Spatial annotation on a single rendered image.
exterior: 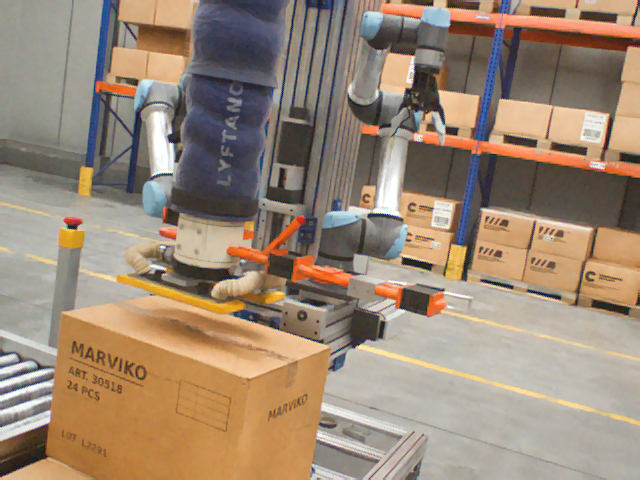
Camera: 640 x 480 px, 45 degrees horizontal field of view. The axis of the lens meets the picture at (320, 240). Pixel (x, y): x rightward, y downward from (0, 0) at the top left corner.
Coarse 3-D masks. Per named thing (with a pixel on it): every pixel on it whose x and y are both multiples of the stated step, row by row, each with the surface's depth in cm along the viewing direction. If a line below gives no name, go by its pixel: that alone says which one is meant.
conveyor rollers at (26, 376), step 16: (0, 352) 280; (0, 368) 261; (16, 368) 265; (32, 368) 271; (48, 368) 268; (0, 384) 249; (16, 384) 253; (32, 384) 260; (48, 384) 255; (0, 400) 237; (16, 400) 242; (32, 400) 249; (48, 400) 243; (0, 416) 227; (16, 416) 231; (32, 416) 229; (48, 416) 232; (0, 432) 216
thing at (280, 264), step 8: (272, 256) 187; (280, 256) 186; (288, 256) 191; (296, 256) 193; (304, 256) 188; (312, 256) 191; (272, 264) 188; (280, 264) 187; (288, 264) 185; (296, 264) 185; (304, 264) 188; (312, 264) 191; (272, 272) 187; (280, 272) 186; (288, 272) 185; (296, 272) 185; (296, 280) 186
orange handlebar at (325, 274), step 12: (168, 228) 209; (228, 252) 195; (240, 252) 194; (252, 252) 193; (264, 264) 191; (312, 276) 184; (324, 276) 182; (336, 276) 181; (348, 276) 184; (384, 288) 176; (396, 288) 178
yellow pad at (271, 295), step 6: (168, 270) 215; (246, 294) 202; (252, 294) 202; (258, 294) 202; (264, 294) 203; (270, 294) 204; (276, 294) 205; (282, 294) 207; (252, 300) 202; (258, 300) 201; (264, 300) 200; (270, 300) 202; (276, 300) 205
